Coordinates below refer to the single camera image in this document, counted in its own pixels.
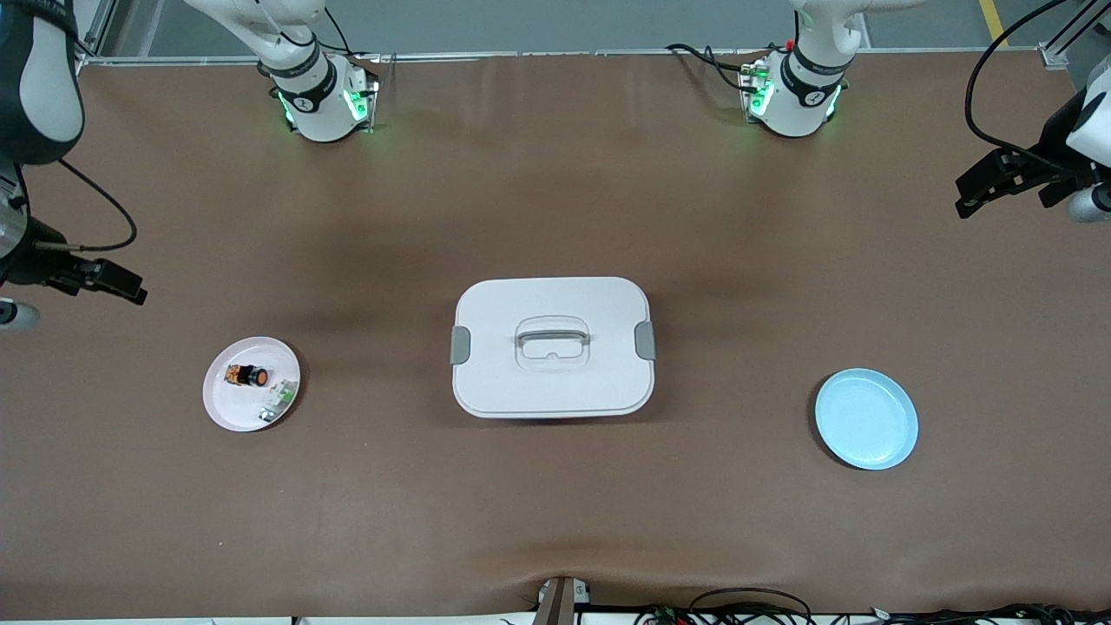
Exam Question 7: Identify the pink round plate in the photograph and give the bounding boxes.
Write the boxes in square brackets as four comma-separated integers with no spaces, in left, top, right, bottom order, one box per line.
[202,336,302,433]

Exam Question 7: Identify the light blue round plate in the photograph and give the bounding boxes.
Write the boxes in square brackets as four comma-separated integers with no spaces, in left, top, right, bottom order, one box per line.
[814,368,919,471]

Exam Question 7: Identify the white lidded box grey latches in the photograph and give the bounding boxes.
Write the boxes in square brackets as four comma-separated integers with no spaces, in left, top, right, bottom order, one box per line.
[450,277,656,419]

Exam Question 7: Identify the brown table mat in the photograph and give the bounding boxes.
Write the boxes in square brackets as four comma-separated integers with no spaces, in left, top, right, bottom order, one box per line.
[0,48,1111,619]

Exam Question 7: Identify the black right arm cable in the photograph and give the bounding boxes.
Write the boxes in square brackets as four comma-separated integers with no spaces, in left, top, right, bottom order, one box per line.
[54,159,139,254]

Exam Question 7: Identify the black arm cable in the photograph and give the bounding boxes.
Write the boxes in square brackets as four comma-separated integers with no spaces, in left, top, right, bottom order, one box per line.
[54,159,139,254]
[964,0,1073,159]

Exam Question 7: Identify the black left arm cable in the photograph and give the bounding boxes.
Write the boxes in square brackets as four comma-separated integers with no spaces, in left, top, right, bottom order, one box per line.
[964,0,1073,159]

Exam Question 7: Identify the aluminium frame profile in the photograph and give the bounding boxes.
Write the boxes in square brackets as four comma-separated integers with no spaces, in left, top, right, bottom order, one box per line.
[74,0,119,63]
[1040,0,1111,69]

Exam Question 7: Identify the white and green switch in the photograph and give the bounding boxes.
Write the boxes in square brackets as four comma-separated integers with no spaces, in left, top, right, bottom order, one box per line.
[259,380,300,424]

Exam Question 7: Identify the black left base cable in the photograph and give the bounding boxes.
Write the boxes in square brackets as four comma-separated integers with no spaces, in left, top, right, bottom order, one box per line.
[667,42,786,92]

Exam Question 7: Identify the black base cable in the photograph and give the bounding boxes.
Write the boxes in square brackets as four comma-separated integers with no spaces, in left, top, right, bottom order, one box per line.
[667,42,786,92]
[323,7,383,62]

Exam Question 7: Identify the black right base cable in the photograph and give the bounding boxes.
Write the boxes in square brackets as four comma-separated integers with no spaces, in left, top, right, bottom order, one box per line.
[323,7,383,62]

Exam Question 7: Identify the black cable bundle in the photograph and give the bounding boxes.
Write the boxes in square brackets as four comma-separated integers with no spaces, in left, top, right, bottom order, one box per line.
[634,588,1111,625]

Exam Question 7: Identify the metal table edge bracket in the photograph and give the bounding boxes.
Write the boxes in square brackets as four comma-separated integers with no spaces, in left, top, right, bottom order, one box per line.
[536,576,593,625]

